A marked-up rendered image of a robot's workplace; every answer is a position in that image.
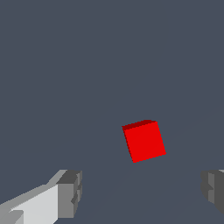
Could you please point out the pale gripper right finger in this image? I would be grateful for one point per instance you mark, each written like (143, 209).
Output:
(215, 186)

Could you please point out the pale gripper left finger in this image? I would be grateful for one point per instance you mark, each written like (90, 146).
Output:
(43, 201)

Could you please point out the red cube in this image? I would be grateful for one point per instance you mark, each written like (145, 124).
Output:
(144, 143)

